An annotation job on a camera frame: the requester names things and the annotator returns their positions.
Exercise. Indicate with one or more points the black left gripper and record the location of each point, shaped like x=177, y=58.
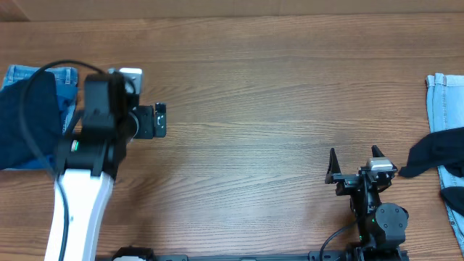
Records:
x=159, y=120

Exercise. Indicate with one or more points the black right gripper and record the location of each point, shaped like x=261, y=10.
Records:
x=352, y=180

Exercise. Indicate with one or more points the dark navy t-shirt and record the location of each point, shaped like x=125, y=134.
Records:
x=41, y=114

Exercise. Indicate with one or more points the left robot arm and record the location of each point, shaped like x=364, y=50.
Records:
x=89, y=155

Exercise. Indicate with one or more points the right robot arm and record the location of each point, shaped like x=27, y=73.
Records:
x=381, y=226

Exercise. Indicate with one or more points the dark navy garment pile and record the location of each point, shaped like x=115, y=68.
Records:
x=444, y=151

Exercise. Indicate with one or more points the folded blue denim shorts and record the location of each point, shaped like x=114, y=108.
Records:
x=15, y=73

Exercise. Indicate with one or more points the light blue jeans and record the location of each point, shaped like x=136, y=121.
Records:
x=444, y=104

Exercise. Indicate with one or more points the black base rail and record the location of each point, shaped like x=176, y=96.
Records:
x=138, y=253

